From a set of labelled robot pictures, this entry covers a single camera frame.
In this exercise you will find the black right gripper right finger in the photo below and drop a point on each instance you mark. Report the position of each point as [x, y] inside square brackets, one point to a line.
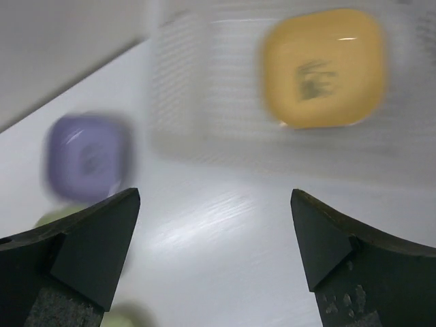
[360, 275]

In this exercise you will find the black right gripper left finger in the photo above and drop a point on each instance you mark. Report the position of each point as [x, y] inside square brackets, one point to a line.
[65, 273]

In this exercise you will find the green panda plate front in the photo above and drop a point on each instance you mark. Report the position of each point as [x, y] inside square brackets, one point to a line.
[128, 314]

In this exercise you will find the green panda plate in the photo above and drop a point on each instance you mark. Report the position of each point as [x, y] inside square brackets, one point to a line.
[59, 214]
[128, 314]

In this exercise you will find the yellow panda plate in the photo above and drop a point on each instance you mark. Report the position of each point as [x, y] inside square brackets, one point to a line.
[325, 69]

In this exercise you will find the white plastic bin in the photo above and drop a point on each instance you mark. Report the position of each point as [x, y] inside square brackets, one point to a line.
[208, 101]

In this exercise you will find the green panda plate rear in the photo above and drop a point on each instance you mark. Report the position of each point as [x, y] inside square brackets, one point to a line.
[59, 214]

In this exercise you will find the purple panda plate right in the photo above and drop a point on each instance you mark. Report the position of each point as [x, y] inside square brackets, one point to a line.
[88, 156]

